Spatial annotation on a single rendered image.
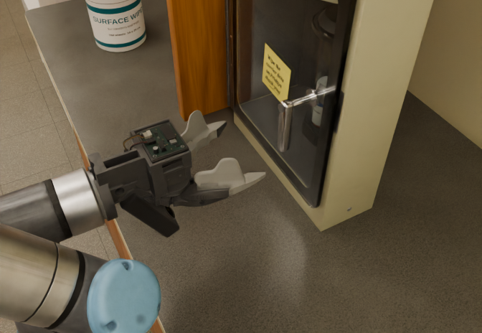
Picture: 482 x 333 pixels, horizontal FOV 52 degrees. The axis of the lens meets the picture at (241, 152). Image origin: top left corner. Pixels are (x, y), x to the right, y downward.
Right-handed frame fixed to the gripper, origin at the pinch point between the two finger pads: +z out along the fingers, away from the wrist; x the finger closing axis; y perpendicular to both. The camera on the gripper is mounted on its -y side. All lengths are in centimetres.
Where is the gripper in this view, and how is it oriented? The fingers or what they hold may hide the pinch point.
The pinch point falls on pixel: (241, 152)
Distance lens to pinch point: 68.9
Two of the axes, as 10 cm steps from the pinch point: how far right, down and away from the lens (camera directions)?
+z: 8.8, -3.3, 3.4
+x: -4.7, -6.2, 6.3
